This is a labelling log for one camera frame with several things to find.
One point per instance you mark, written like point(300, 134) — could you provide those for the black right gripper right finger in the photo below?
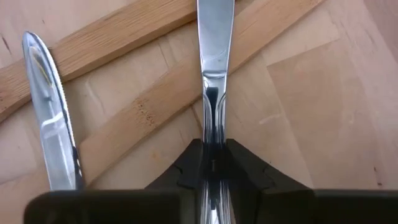
point(280, 205)

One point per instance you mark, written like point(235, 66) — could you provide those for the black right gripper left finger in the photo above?
point(174, 205)

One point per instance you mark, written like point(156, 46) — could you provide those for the silver table knife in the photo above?
point(49, 109)
point(214, 46)

